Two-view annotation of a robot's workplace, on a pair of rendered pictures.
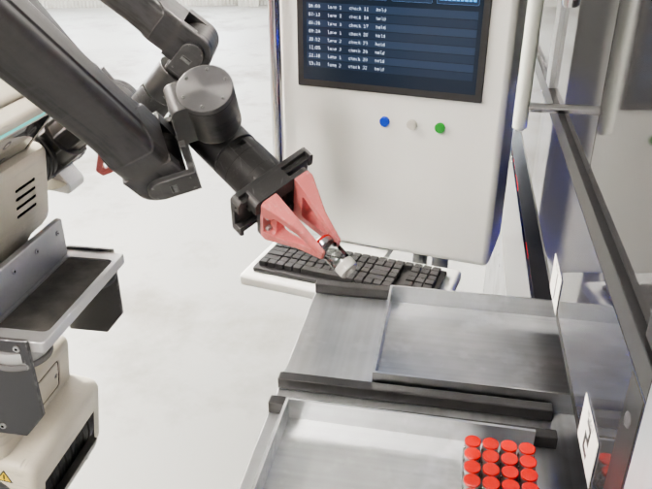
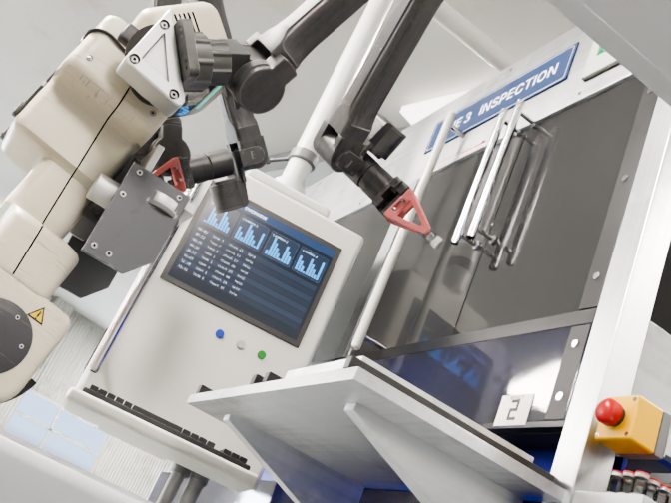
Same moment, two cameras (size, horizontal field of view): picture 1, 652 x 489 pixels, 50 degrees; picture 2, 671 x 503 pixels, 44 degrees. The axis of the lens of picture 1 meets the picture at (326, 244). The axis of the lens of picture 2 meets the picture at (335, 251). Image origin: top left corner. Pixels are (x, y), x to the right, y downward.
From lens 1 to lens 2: 1.35 m
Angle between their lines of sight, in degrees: 59
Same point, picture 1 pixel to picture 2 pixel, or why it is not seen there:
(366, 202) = (171, 396)
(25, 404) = (147, 245)
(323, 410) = not seen: hidden behind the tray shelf
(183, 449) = not seen: outside the picture
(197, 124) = (386, 138)
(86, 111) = (386, 83)
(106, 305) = (99, 272)
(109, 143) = (366, 109)
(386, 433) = not seen: hidden behind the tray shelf
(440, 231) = (229, 444)
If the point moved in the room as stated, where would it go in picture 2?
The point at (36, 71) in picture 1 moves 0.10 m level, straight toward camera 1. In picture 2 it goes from (406, 48) to (461, 47)
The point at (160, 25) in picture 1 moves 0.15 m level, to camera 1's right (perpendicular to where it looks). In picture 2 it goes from (251, 127) to (303, 170)
